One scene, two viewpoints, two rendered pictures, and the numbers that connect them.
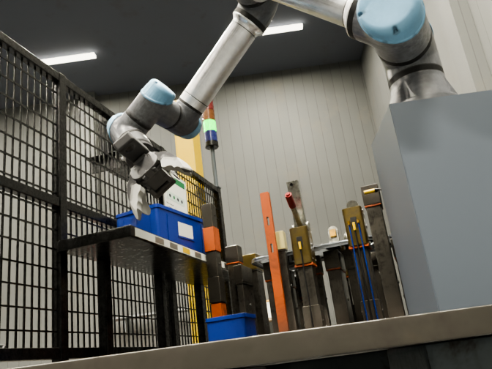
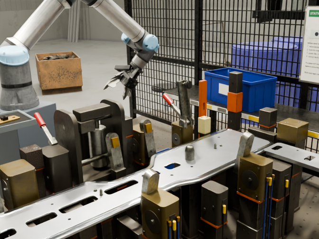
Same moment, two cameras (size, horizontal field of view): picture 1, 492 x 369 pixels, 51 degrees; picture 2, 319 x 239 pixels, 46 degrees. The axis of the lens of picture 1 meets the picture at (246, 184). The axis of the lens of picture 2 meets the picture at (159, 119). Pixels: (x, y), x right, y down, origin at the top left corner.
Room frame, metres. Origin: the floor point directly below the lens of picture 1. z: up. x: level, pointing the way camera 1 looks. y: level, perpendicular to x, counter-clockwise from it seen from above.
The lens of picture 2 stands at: (2.27, -1.32, 1.52)
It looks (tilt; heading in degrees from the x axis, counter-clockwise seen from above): 18 degrees down; 123
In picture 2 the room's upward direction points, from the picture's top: 1 degrees counter-clockwise
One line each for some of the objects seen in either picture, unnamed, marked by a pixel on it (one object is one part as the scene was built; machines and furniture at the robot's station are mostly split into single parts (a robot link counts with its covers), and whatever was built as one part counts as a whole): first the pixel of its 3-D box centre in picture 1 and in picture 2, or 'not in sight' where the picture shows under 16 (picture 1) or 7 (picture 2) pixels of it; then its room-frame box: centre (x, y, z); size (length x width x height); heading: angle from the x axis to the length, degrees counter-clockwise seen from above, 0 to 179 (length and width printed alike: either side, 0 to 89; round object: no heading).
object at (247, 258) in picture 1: (254, 303); (288, 167); (1.98, 0.03, 0.88); 0.08 x 0.08 x 0.36; 73
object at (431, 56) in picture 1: (407, 50); (13, 64); (1.00, -0.39, 1.27); 0.13 x 0.12 x 0.14; 154
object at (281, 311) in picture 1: (274, 266); (202, 142); (1.65, -0.06, 0.95); 0.03 x 0.01 x 0.50; 73
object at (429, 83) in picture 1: (420, 98); (18, 93); (1.00, -0.39, 1.15); 0.15 x 0.15 x 0.10
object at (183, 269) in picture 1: (173, 263); (245, 106); (1.71, 0.27, 1.02); 0.90 x 0.22 x 0.03; 163
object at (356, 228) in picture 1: (364, 270); (140, 175); (1.53, -0.31, 0.88); 0.11 x 0.07 x 0.37; 163
